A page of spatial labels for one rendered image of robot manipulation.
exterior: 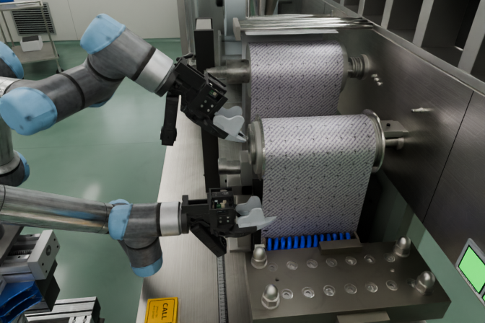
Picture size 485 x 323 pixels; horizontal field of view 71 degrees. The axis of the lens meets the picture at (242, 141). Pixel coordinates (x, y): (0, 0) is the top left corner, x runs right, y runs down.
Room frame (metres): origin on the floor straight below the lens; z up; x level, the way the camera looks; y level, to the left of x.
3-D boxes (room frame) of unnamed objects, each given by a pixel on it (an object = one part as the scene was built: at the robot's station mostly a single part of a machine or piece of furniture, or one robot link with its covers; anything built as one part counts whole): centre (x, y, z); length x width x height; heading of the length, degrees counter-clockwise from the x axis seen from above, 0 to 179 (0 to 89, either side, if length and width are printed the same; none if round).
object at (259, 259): (0.50, -0.04, 1.05); 0.04 x 0.04 x 0.04
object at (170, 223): (0.56, 0.15, 1.11); 0.08 x 0.05 x 0.08; 5
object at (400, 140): (0.66, -0.32, 1.25); 0.07 x 0.04 x 0.04; 95
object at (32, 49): (4.56, 2.83, 0.51); 0.91 x 0.58 x 1.02; 29
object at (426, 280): (0.44, -0.37, 1.05); 0.04 x 0.04 x 0.04
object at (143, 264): (0.56, 0.24, 1.01); 0.11 x 0.08 x 0.11; 39
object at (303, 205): (0.58, -0.16, 1.11); 0.23 x 0.01 x 0.18; 95
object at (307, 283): (0.47, -0.21, 1.00); 0.40 x 0.16 x 0.06; 95
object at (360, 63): (0.91, -0.30, 1.33); 0.07 x 0.07 x 0.07; 5
